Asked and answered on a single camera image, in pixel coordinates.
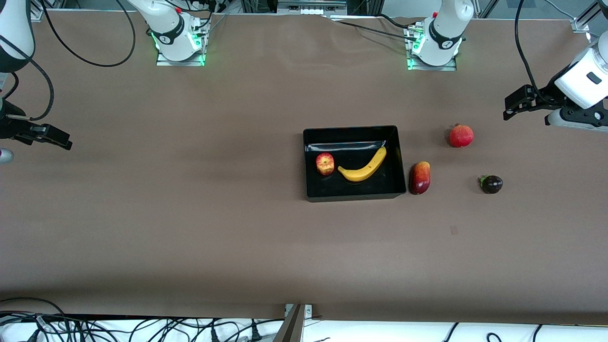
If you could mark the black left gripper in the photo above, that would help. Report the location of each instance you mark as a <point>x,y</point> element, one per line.
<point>544,99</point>

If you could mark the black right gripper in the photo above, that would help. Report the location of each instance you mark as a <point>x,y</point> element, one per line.
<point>10,128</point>

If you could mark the yellow banana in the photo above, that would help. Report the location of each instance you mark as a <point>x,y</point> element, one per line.
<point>361,174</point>

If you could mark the black plastic box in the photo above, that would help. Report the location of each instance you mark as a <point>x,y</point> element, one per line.
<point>351,190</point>

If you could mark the red yellow apple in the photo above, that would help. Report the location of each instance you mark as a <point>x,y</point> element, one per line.
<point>325,164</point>

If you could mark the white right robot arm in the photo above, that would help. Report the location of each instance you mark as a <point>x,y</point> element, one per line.
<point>166,23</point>

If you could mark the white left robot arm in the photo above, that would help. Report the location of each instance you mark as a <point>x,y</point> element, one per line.
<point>444,33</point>

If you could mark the red pomegranate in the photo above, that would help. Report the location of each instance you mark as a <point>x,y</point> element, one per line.
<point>461,136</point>

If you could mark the dark purple mangosteen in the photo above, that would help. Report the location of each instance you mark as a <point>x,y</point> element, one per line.
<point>492,184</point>

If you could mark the red mango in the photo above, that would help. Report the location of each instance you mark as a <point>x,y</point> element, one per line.
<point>420,179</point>

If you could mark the brown table cover sheet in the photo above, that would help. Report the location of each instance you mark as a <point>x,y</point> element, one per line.
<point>237,247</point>

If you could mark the white power strip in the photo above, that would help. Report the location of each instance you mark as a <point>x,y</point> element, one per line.
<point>308,9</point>

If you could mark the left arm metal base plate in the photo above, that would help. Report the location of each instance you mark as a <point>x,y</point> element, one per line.
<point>451,68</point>

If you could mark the aluminium frame profile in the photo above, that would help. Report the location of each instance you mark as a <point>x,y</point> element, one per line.
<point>580,23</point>
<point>35,14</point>

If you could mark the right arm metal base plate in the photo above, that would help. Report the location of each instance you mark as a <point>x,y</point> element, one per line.
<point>164,61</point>

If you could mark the small metal edge bracket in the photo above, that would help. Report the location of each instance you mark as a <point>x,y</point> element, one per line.
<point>308,311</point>

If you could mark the dark metal post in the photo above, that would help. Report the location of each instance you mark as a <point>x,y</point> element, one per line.
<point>292,330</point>

